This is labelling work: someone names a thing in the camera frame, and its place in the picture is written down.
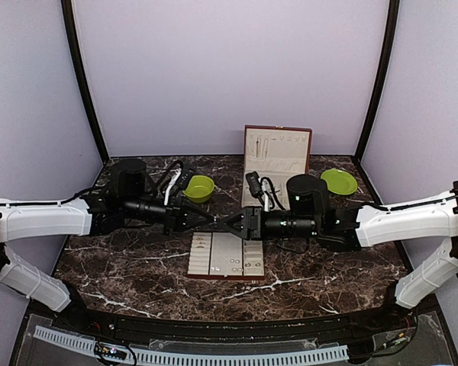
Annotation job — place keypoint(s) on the white slotted cable duct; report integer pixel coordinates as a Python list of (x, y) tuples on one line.
[(182, 353)]

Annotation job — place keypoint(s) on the right black frame post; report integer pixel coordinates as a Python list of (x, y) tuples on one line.
[(380, 78)]

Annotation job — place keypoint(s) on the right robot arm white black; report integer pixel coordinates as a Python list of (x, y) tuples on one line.
[(311, 216)]

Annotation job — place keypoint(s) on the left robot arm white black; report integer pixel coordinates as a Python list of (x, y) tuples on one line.
[(129, 194)]

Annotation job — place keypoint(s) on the green bowl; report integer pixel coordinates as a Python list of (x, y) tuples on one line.
[(199, 189)]

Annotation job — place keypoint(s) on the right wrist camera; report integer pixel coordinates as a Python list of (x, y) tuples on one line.
[(263, 189)]

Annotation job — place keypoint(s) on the small circuit board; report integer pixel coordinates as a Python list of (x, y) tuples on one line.
[(109, 351)]

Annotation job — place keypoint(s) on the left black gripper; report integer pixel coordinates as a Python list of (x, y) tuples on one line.
[(175, 217)]

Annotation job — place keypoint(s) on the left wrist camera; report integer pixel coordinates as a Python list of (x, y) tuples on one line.
[(179, 182)]

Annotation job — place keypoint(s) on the red jewelry box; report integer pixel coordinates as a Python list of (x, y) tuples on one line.
[(277, 153)]

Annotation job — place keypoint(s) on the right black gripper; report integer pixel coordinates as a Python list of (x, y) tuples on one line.
[(253, 219)]

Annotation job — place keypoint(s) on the green plate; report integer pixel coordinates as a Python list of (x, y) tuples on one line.
[(339, 182)]

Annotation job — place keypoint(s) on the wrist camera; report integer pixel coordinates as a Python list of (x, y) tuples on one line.
[(263, 189), (179, 182)]

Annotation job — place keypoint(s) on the red jewelry tray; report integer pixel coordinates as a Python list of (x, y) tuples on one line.
[(225, 256)]

